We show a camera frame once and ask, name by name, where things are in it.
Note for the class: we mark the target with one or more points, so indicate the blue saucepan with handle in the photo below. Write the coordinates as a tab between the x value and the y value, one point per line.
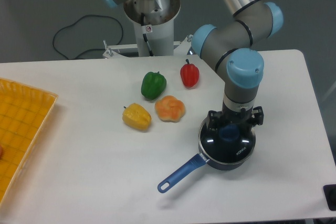
197	161

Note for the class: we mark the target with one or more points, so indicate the red bell pepper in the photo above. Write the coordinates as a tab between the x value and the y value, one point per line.
189	74

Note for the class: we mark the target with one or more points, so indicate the glass pot lid blue knob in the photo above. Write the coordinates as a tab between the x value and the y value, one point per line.
230	144

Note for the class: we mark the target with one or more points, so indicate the orange bread roll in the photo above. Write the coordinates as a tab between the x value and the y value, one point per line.
170	109

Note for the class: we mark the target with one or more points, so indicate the black corner object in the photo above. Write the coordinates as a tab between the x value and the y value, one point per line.
329	192

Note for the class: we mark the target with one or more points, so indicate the green bell pepper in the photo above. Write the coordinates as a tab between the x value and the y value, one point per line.
153	85

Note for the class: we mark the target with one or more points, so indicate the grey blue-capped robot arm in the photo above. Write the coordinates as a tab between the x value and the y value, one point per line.
227	51

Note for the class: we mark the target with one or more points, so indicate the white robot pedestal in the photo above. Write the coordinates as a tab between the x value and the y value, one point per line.
153	22

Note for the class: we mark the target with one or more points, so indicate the yellow bell pepper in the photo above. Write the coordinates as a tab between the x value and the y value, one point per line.
136	117

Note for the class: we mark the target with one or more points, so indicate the yellow woven basket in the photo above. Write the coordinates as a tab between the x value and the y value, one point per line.
24	111

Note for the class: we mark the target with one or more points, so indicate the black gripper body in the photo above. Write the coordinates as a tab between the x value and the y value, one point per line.
240	118

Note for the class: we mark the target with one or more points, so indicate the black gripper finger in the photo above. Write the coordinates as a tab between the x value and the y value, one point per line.
214	122
256	117

